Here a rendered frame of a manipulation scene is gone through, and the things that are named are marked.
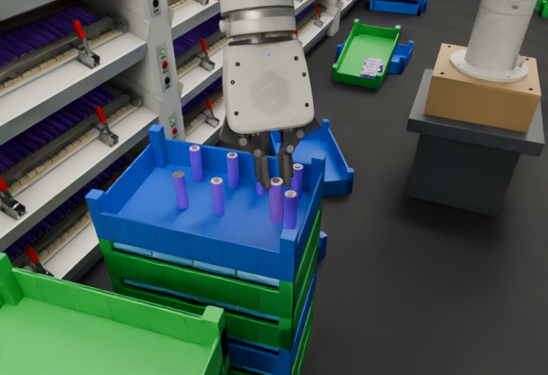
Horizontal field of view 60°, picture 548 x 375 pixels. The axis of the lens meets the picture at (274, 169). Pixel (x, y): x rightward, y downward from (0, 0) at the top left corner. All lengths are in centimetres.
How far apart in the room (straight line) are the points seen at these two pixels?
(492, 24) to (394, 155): 55
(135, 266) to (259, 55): 39
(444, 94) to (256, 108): 79
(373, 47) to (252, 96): 166
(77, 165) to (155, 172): 29
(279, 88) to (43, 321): 40
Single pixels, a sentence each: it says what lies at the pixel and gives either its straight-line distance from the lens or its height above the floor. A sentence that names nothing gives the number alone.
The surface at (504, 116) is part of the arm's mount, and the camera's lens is 129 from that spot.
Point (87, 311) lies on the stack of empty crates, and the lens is 66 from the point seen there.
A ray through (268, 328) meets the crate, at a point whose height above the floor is 29.
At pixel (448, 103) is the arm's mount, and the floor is 32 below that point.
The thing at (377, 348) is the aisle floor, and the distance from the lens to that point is 109.
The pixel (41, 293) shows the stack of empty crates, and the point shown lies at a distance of 68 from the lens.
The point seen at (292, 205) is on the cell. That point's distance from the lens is 68.
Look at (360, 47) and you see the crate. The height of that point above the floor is 8.
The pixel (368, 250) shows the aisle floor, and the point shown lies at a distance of 127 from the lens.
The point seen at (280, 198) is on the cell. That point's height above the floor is 52.
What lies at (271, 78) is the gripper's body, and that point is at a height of 67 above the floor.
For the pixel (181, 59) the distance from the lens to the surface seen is 141.
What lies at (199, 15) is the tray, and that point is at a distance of 134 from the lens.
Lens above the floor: 90
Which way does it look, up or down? 37 degrees down
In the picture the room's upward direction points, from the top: straight up
